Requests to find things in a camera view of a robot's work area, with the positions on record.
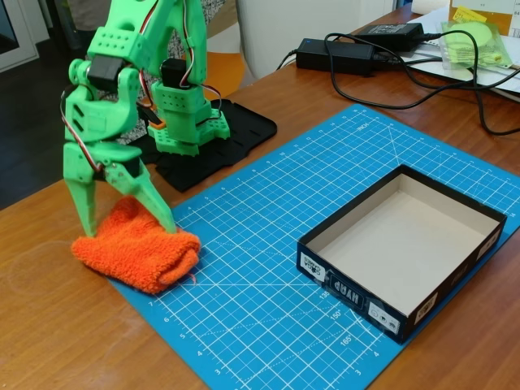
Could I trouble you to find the orange fluffy cloth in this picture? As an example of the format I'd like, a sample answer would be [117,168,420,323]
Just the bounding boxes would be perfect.
[71,195,202,295]

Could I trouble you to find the bag of green printed parts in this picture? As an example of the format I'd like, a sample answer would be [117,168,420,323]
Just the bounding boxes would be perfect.
[440,19,514,72]

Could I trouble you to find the blue cutting mat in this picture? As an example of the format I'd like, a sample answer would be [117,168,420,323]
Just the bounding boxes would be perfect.
[109,103,520,390]

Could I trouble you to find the black orange table clamp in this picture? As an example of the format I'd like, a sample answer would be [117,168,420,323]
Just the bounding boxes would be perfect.
[136,105,167,132]

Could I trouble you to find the black cardboard box tray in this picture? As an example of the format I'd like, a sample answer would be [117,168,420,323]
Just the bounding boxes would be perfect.
[296,164,509,346]

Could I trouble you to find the red white black servo wire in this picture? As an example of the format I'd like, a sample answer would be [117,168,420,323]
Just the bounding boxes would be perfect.
[59,85,107,176]

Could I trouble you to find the flat black power adapter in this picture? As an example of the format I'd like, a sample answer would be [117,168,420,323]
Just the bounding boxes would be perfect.
[354,22,425,53]

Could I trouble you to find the white paper sheets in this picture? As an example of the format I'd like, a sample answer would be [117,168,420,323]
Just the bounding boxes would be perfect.
[400,12,520,103]

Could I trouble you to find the large black power adapter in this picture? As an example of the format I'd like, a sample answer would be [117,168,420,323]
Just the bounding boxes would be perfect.
[295,37,376,78]

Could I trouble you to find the short black adapter cable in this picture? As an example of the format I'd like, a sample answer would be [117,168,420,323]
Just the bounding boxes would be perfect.
[276,48,300,72]

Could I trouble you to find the white door frame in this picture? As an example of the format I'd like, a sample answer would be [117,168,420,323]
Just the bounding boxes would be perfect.
[0,0,40,75]

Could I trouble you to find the cardboard box yellow label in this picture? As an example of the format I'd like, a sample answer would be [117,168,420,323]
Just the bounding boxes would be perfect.
[448,0,520,38]

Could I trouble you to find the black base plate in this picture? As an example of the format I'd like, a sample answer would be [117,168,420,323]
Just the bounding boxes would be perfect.
[136,98,279,193]

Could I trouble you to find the long black power cable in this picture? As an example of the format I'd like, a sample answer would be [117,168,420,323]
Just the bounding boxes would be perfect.
[323,29,520,137]

